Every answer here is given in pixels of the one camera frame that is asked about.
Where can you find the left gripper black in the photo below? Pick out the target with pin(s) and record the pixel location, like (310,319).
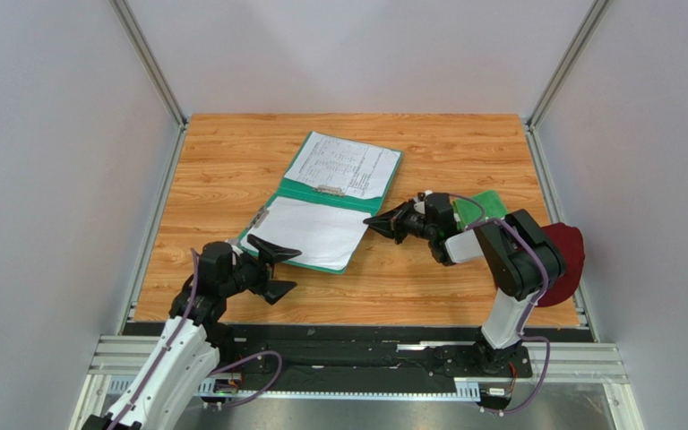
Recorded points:
(269,289)

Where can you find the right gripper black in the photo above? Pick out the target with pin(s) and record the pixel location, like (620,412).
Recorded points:
(405,219)

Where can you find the printed paper sheet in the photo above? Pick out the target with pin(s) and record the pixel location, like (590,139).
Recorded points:
(353,169)

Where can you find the white paper sheet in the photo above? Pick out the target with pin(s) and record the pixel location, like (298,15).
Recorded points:
(326,236)

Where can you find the green file folder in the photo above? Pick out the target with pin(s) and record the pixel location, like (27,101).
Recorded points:
(306,193)

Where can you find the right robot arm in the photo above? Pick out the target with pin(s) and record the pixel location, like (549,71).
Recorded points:
(524,262)

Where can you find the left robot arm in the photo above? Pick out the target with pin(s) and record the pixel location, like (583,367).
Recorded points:
(193,339)

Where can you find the metal folder clip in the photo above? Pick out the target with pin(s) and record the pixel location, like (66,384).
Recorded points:
(259,217)

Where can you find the metal folder clamp bar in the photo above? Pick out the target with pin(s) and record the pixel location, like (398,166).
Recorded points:
(330,190)

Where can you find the green folded cloth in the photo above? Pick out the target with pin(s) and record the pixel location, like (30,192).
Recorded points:
(480,207)

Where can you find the dark red hat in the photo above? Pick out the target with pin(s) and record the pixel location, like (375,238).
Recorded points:
(569,241)

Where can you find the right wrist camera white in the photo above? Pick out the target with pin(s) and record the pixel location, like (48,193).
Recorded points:
(419,205)

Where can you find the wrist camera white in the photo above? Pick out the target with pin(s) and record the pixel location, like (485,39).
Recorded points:
(236,251)
(419,205)

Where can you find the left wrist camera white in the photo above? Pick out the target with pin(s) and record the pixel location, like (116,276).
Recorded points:
(236,251)

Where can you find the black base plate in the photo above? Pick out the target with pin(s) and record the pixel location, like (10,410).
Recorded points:
(363,359)

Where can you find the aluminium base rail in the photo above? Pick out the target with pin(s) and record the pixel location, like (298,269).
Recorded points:
(571,363)

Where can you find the right aluminium frame post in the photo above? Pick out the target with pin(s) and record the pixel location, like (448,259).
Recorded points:
(571,56)

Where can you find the aluminium frame post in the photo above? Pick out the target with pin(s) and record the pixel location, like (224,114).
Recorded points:
(571,56)
(133,30)

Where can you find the left aluminium frame post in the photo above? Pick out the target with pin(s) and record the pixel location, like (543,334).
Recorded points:
(133,30)

